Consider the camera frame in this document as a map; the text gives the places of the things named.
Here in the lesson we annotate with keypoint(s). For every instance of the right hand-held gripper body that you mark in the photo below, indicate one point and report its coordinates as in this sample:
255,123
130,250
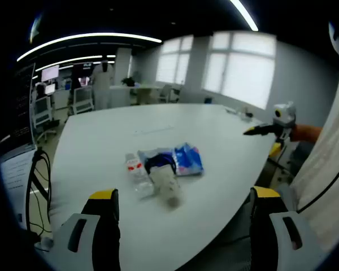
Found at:
285,115

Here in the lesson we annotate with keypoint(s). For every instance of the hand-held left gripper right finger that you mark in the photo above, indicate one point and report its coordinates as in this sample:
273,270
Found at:
268,234

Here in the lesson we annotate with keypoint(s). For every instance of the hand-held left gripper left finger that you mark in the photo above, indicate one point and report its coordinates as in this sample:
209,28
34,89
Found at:
101,226

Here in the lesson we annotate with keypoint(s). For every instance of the clear water bottle item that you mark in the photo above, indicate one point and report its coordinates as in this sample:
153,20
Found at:
135,169

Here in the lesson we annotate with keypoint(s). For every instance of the blue tissue pack item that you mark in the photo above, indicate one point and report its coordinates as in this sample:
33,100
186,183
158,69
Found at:
190,161

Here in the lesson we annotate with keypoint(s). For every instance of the clear bag with blue item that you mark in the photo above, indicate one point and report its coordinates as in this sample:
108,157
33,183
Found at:
158,161

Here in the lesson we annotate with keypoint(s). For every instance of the white tabletop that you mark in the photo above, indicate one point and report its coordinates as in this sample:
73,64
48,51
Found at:
101,141

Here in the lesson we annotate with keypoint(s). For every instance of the small dark desktop object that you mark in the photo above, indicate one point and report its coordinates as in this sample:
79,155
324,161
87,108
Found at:
248,114

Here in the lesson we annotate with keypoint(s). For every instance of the person's striped shirt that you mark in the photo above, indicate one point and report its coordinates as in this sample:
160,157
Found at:
327,169

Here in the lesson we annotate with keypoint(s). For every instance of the wide window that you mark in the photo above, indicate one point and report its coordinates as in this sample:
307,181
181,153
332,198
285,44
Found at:
240,70

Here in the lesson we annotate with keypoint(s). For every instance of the recessed white power strip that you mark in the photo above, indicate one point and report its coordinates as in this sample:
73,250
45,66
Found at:
155,130

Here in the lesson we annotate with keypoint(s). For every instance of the narrow window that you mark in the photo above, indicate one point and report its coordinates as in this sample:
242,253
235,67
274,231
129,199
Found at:
172,62

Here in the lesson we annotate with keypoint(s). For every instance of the white office chair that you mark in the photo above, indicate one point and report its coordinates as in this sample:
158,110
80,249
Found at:
42,110
83,98

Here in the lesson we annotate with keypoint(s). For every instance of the open laptop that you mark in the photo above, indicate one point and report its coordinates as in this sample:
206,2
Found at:
22,113

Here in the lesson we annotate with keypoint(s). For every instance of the green potted plant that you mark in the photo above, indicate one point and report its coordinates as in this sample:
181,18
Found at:
128,81

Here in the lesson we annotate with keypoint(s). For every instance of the pink-lit monitor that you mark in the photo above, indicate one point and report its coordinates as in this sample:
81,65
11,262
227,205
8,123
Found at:
50,73

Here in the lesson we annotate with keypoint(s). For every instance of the long ceiling light strip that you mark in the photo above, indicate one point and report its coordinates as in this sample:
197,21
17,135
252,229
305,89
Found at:
87,36

